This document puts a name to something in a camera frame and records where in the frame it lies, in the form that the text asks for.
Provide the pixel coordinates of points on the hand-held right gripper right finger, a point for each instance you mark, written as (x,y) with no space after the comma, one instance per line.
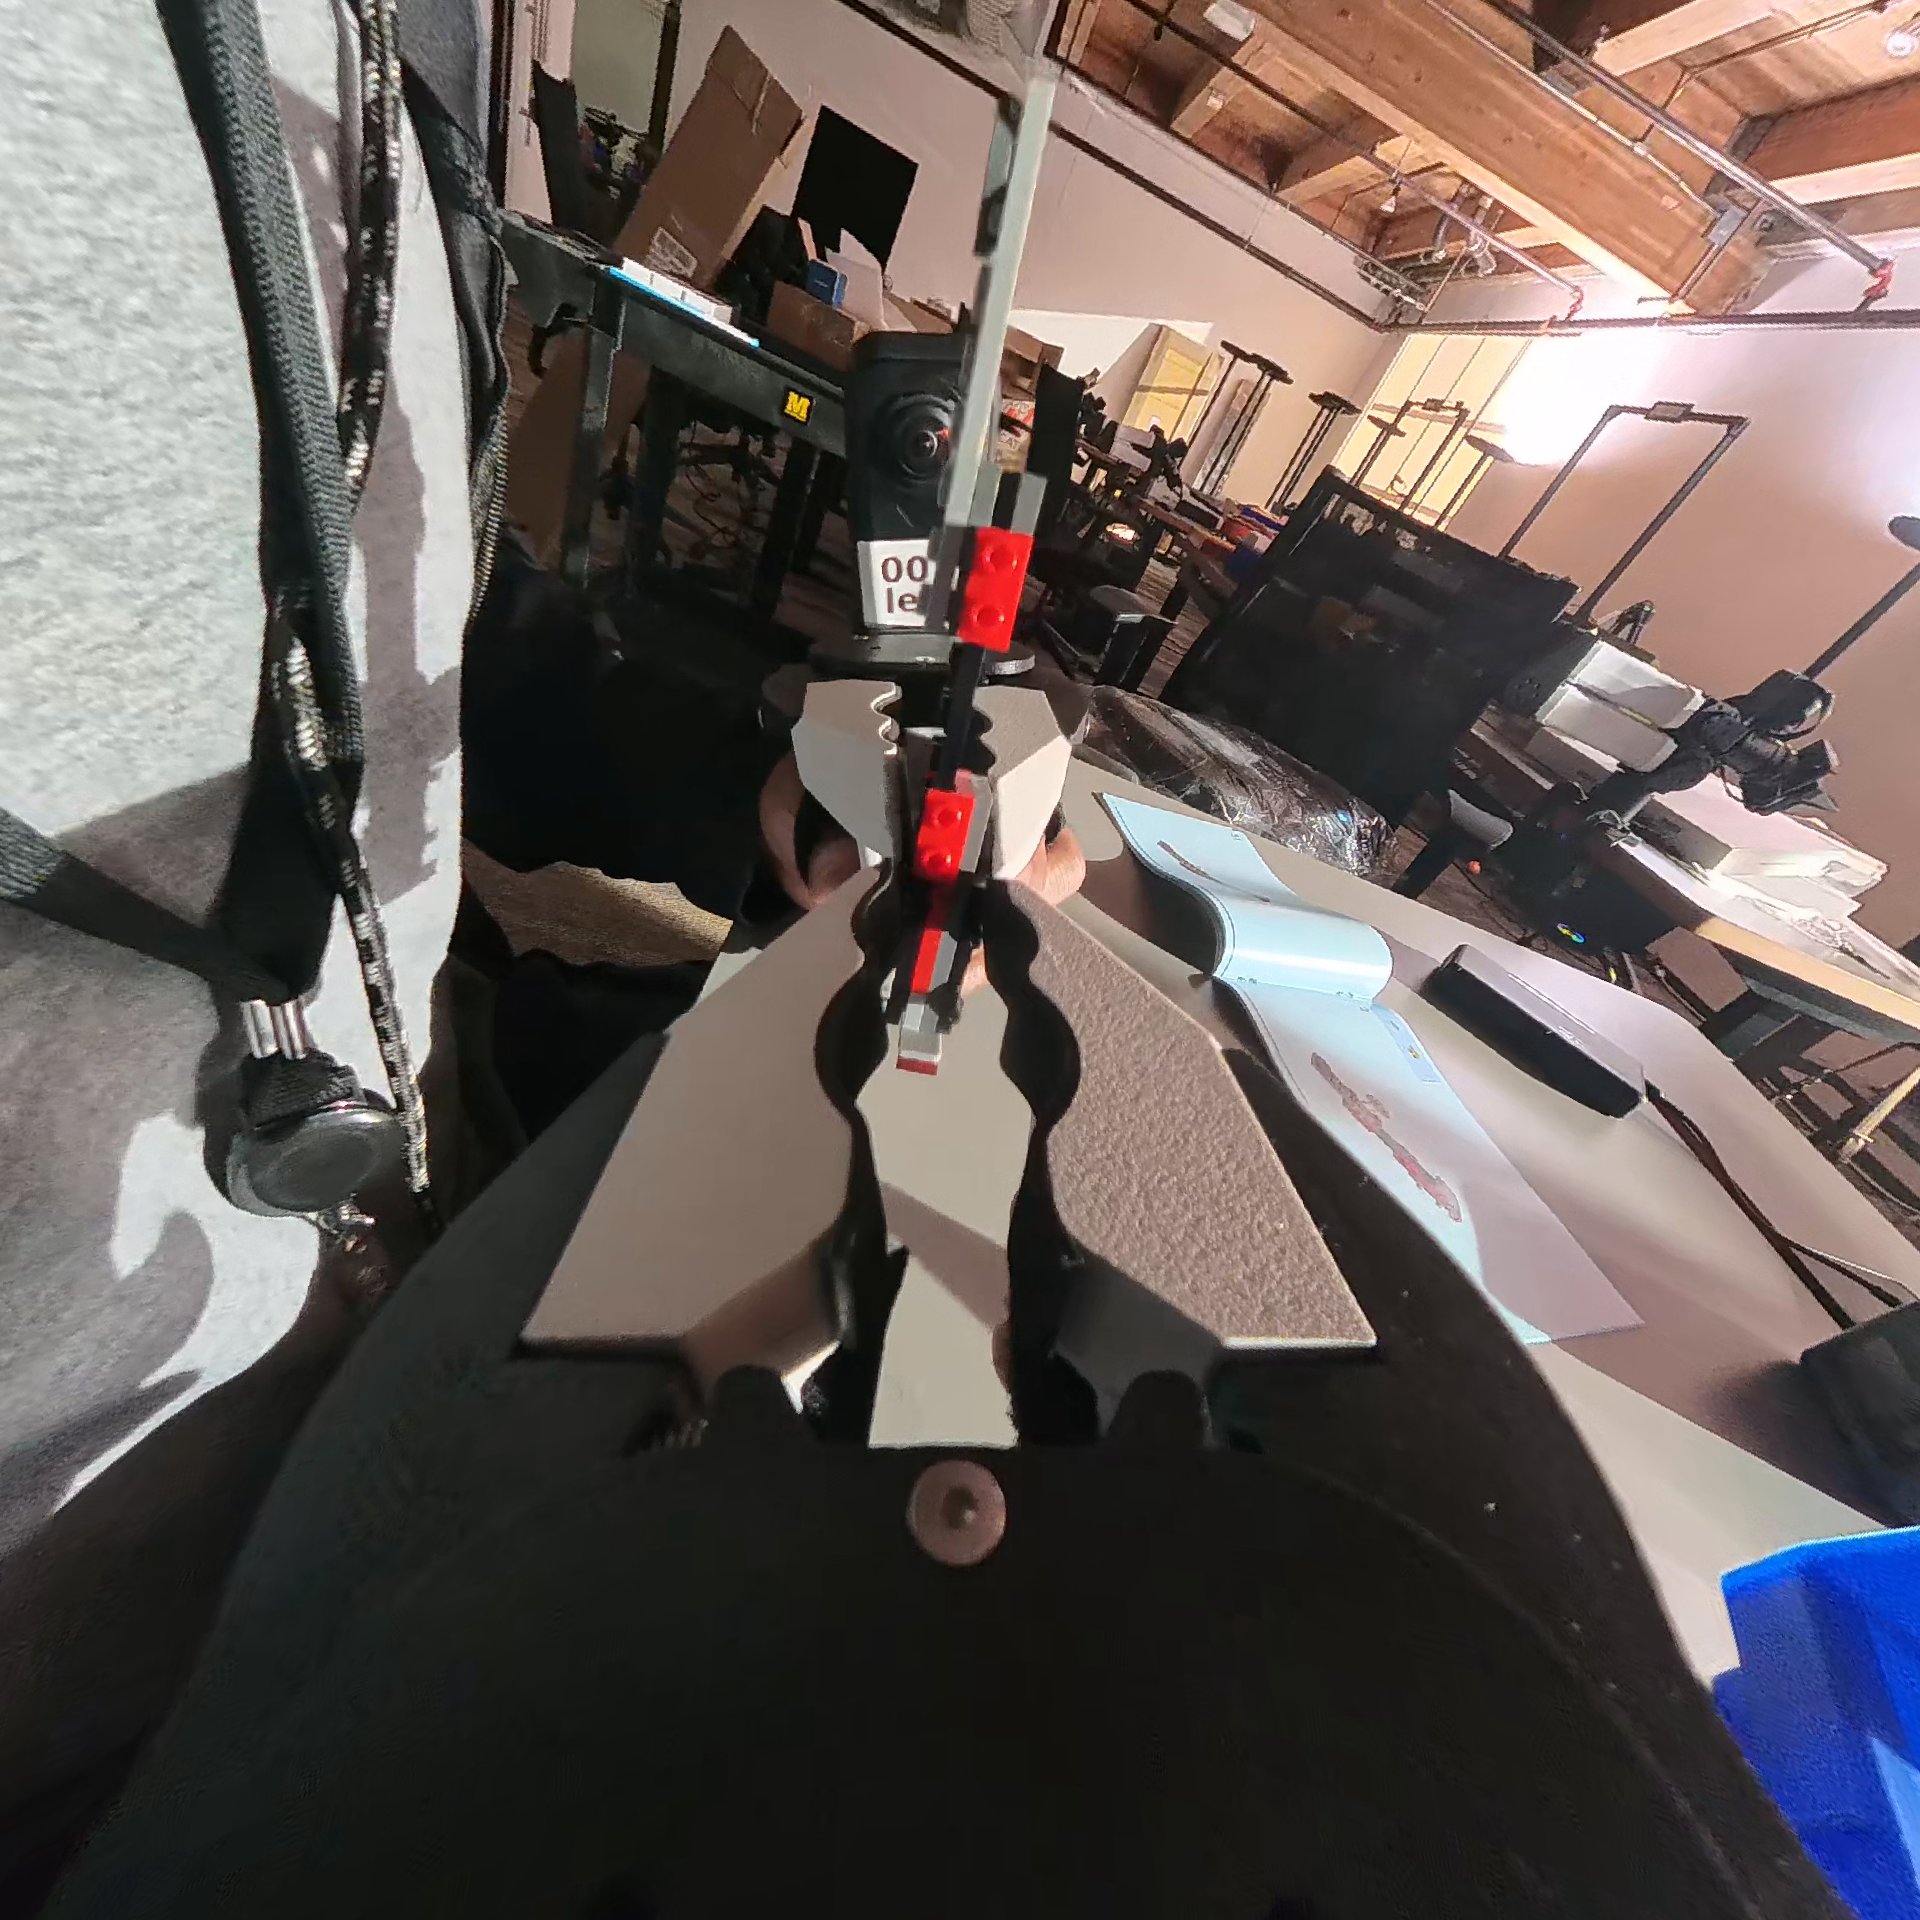
(1186,1185)

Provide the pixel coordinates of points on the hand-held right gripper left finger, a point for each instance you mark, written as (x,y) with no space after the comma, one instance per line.
(706,1185)

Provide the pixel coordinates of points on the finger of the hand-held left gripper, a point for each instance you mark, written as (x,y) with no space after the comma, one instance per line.
(1037,764)
(839,764)

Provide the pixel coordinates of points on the red grey toy brick model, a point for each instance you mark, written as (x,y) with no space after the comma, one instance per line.
(998,580)

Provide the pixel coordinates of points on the person's left forearm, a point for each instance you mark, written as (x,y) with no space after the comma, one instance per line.
(599,751)

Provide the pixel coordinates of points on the black white robot arm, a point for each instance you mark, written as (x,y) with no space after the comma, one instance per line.
(1770,734)

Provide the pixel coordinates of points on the grey desk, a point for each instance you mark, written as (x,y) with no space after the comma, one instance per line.
(1681,1441)

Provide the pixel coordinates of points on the person's left hand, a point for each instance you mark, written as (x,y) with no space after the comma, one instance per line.
(780,855)

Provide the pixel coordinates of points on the black workbench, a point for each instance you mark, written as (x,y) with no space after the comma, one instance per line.
(706,360)

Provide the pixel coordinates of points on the black monitor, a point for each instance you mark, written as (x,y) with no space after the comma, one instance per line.
(855,181)

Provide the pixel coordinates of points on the light blue instruction booklet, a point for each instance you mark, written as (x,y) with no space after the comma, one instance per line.
(1319,960)

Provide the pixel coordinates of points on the yellow panel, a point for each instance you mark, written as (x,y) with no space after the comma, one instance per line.
(1171,383)

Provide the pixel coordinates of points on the person's tan trousers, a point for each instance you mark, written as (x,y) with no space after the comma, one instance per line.
(599,922)

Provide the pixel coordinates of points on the large cardboard box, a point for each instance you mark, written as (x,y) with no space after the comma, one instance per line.
(722,135)

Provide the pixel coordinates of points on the black mesh chair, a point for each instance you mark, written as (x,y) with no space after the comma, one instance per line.
(1381,630)

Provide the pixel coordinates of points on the black flat device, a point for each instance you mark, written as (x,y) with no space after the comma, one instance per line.
(1531,1028)

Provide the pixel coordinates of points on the black badge reel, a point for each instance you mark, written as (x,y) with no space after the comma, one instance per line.
(308,1149)

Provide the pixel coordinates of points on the wooden top table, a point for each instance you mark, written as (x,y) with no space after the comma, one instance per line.
(1830,983)

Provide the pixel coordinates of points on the dark grey box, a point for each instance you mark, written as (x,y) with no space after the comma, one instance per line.
(1875,1394)

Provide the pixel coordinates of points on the person's grey shirt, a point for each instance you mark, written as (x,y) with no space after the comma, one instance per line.
(121,450)

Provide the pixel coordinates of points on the blue plastic bin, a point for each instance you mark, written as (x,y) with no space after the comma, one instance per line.
(1846,1724)

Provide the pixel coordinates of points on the black floor lamp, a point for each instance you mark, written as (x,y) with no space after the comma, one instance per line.
(1910,532)

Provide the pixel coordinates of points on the black metal frame stand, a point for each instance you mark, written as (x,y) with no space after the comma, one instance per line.
(1665,412)

